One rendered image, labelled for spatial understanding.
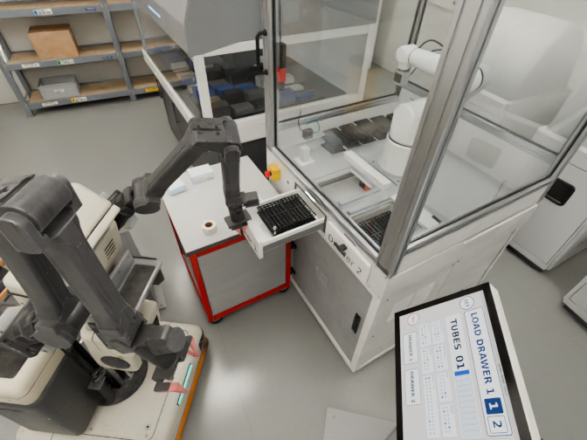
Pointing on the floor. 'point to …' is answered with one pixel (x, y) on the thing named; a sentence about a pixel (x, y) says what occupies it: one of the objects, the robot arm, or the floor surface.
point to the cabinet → (344, 345)
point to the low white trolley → (224, 245)
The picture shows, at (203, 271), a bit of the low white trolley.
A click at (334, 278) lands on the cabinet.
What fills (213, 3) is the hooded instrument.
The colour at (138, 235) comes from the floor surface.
